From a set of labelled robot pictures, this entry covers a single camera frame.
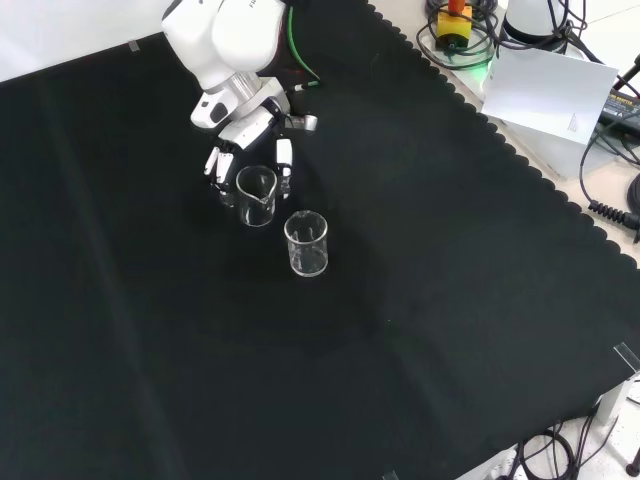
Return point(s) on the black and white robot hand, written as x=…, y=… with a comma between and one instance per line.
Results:
x=245, y=130

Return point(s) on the small clear glass beaker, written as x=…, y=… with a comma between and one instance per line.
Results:
x=256, y=196

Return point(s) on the clear glass beaker with markings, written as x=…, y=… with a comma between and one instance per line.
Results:
x=306, y=245

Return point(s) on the black bench cloth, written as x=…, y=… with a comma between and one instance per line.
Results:
x=250, y=325

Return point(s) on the yellow stop button box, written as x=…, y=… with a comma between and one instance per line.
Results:
x=454, y=27

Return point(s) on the pale board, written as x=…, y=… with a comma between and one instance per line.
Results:
x=545, y=95

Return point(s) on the black power adapter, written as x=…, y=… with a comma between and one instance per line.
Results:
x=622, y=107

